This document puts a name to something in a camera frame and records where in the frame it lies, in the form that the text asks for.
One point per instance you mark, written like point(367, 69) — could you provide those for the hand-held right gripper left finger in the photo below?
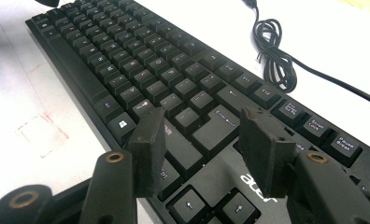
point(149, 155)

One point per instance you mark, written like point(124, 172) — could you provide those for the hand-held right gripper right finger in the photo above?
point(264, 155)

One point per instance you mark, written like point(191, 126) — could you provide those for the black computer keyboard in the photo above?
point(80, 68)

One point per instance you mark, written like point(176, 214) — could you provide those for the white foam board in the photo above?
point(329, 31)

